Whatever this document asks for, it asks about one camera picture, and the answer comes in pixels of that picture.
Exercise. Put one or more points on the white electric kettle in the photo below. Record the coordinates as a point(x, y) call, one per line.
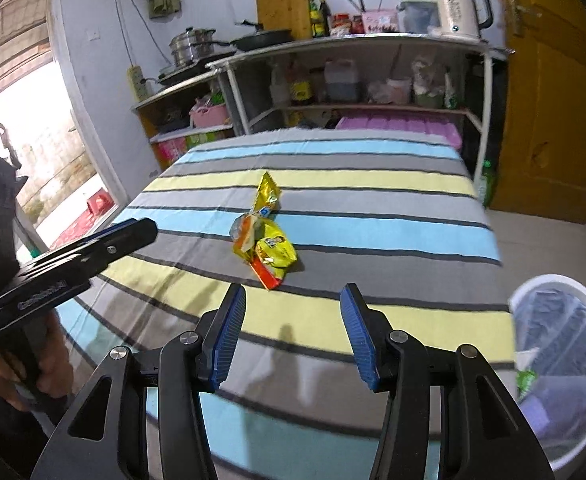
point(455, 12)

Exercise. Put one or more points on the translucent bin liner bag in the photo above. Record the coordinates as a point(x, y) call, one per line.
point(568, 340)

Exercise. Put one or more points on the clear plastic bottle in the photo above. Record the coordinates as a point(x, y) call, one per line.
point(279, 87)

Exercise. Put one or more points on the long yellow snack packet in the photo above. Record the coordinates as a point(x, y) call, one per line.
point(268, 192)

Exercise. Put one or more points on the white shelf unit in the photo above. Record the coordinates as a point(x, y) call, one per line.
point(323, 47)

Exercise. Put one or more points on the green white packet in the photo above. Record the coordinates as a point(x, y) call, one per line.
point(451, 92)

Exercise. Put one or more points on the red plastic stool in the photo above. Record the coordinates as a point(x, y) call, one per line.
point(100, 205)

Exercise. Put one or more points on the white round bin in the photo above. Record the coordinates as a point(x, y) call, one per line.
point(555, 282)

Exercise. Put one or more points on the pink lid storage box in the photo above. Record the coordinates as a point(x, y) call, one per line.
point(398, 125)

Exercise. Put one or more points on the silver orange snack packet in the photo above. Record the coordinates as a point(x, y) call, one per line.
point(245, 240)

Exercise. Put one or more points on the yellow wooden door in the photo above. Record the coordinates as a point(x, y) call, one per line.
point(548, 110)

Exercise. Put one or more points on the black frying pan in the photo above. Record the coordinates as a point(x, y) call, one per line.
point(265, 37)

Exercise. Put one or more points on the dark sauce bottle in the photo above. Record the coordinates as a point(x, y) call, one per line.
point(325, 15)

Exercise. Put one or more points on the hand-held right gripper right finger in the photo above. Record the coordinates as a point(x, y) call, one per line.
point(355, 330)

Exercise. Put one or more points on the wooden cutting board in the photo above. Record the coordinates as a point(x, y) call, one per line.
point(283, 5)

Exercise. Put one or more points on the large oil jug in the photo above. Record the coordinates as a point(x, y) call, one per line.
point(342, 82)

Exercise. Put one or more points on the low wooden cabinet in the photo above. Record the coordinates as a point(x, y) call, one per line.
point(145, 120)

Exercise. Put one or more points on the pink plastic basket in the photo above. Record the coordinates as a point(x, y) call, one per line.
point(208, 117)

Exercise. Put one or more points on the clear plastic jug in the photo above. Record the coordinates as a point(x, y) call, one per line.
point(418, 15)

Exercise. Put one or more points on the pink utensil box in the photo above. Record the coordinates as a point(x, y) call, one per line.
point(379, 22)

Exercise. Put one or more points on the green snack packet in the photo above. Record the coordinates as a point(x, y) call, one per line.
point(527, 382)

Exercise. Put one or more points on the black induction cooker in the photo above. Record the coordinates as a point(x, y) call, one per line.
point(183, 74)

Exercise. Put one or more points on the green bowl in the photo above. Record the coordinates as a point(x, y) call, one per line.
point(430, 99)

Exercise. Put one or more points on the green plastic bottle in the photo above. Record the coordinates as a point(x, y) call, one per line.
point(488, 182)

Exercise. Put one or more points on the green yellow label bottle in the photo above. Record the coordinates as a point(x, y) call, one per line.
point(316, 22)

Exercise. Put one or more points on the striped table cloth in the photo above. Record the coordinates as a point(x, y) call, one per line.
point(348, 210)

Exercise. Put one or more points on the yellow label oil bottle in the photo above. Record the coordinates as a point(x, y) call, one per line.
point(300, 91)

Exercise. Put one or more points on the red lid sauce jar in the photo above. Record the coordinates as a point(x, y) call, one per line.
point(341, 24)

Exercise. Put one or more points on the yellowed power strip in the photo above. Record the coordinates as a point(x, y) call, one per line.
point(137, 85)

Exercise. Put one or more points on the orange red snack packet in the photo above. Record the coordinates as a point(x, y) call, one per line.
point(268, 275)

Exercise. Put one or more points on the steel steamer pot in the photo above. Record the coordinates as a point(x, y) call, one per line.
point(190, 47)

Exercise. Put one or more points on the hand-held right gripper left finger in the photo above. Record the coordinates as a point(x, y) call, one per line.
point(228, 330)

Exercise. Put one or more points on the person's left hand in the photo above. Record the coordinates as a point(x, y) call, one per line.
point(55, 355)

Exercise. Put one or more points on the white plastic bag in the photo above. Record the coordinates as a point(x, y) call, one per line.
point(425, 75)

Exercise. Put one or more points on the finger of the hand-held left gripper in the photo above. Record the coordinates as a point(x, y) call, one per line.
point(108, 245)

